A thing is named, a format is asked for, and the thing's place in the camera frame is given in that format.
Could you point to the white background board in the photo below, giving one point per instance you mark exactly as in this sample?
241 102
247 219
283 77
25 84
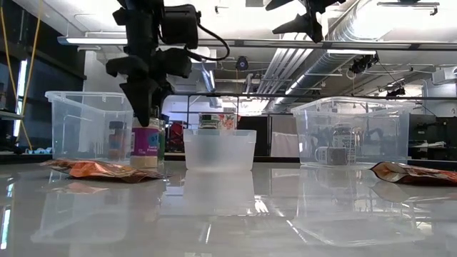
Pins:
284 142

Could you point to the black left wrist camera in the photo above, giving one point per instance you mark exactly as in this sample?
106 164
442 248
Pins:
180 26

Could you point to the dark background workbench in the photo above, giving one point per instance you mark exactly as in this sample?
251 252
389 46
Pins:
432 139

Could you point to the green-lid oregano jar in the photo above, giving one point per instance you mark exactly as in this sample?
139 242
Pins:
208 122

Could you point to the black ceiling camera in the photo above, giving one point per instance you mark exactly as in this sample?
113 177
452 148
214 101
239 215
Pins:
241 63

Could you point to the silver ventilation duct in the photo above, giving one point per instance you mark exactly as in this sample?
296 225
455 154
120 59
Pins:
321 68

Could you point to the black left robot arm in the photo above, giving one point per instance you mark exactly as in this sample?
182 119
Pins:
139 21

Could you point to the small frosted plastic container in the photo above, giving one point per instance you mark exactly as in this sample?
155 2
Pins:
219 150

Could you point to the orange spice packet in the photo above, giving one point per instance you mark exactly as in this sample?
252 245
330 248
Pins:
103 170
414 174

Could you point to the purple-label garlic powder jar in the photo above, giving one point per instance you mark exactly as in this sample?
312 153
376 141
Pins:
144 142

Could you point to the black ceiling camera rig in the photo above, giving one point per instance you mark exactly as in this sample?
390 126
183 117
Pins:
362 63

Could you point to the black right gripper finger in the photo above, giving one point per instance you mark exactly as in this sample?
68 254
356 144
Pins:
280 3
303 28

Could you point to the clear plastic bin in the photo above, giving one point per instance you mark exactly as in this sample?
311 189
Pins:
78 107
385 118

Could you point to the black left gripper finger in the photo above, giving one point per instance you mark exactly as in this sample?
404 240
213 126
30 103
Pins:
141 100
165 91

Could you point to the black-lid brown spice jar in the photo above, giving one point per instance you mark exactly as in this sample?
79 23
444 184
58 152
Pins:
116 141

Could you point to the red background object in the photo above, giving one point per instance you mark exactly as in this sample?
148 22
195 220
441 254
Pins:
175 135

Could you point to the colourful cartoon box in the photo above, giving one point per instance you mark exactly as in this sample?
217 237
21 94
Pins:
228 122

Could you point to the long ceiling light bar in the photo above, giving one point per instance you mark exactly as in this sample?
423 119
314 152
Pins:
267 43

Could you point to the white-cap seasoning jar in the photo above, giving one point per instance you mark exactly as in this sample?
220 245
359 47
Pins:
345 137
330 156

